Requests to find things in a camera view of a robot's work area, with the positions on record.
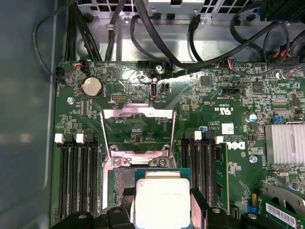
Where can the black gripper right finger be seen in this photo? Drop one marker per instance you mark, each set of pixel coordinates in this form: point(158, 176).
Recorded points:
point(218, 219)

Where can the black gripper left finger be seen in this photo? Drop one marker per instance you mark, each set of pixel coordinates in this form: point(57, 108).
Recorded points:
point(119, 219)

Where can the silver CPU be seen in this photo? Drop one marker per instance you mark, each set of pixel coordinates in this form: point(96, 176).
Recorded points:
point(162, 198)

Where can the metal socket cover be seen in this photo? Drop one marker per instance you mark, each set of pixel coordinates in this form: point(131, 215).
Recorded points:
point(114, 113)

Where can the black graphics card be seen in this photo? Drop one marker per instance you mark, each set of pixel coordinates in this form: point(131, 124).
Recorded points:
point(283, 214)

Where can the white motherboard sticker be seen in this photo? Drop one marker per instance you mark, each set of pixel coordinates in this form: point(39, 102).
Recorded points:
point(227, 128)

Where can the silver chipset heatsink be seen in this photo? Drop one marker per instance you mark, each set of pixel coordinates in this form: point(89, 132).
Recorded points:
point(286, 143)

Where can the blue round capacitor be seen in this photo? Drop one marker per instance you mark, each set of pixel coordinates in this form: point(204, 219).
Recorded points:
point(252, 118)

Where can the green motherboard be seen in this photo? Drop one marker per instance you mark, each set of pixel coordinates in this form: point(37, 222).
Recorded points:
point(202, 107)

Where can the silver internal USB port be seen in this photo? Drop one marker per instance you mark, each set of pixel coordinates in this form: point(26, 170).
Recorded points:
point(153, 91)

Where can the round coin battery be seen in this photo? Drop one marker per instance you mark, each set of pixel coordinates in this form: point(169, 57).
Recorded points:
point(92, 86)

